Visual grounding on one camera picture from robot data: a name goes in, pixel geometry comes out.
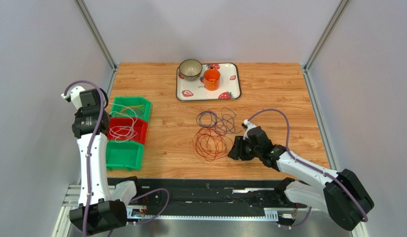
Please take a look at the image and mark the strawberry pattern white tray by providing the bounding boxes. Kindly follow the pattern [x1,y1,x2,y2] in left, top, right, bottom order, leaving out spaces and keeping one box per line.
[176,63,242,102]

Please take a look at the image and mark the orange translucent cup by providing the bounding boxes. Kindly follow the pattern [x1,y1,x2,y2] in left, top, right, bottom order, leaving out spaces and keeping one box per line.
[204,68,221,91]

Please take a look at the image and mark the beige ceramic bowl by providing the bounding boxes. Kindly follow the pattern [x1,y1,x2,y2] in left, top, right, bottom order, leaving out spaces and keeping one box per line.
[178,59,203,80]

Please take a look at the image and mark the green bin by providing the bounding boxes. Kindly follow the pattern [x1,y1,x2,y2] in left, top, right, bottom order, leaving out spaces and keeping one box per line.
[106,141,145,171]
[110,96,152,122]

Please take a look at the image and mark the blue thin cable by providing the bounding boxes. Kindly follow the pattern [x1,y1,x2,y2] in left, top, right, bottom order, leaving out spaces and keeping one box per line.
[195,107,244,135]

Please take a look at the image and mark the yellow thin cable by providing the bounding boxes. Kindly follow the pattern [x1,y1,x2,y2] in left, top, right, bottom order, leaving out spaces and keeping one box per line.
[119,104,147,116]

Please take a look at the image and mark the green bin near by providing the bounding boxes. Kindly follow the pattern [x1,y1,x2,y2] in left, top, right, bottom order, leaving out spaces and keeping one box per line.
[106,141,145,171]

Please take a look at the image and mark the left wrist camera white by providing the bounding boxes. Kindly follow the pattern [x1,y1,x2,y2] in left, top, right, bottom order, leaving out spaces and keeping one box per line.
[61,86,85,110]

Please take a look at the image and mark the pink thin cable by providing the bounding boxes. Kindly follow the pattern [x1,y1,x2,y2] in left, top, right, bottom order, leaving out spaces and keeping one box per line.
[127,107,147,119]

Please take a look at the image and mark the slotted white cable duct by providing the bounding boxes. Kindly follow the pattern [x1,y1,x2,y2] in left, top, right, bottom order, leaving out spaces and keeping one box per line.
[124,207,279,222]

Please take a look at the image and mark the red bin middle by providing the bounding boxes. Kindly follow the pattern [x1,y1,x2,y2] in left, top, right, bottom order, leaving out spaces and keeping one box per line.
[108,117,148,145]

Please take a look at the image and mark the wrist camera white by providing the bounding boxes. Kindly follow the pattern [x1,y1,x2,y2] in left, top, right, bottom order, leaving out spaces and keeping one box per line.
[61,86,85,110]
[242,119,256,140]

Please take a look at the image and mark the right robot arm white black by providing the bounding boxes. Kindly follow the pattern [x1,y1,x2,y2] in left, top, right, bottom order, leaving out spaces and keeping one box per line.
[228,125,374,231]

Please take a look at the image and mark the green bin far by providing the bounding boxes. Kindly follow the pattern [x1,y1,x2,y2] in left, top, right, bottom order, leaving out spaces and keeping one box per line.
[110,96,152,122]

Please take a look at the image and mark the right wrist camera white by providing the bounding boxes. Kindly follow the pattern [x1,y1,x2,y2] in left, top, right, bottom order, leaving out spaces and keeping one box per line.
[242,119,256,140]

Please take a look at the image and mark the red thin cable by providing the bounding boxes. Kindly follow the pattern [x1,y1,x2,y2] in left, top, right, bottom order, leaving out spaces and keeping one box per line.
[192,128,233,162]

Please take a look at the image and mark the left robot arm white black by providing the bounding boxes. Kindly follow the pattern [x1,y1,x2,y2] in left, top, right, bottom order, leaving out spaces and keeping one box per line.
[68,86,137,237]

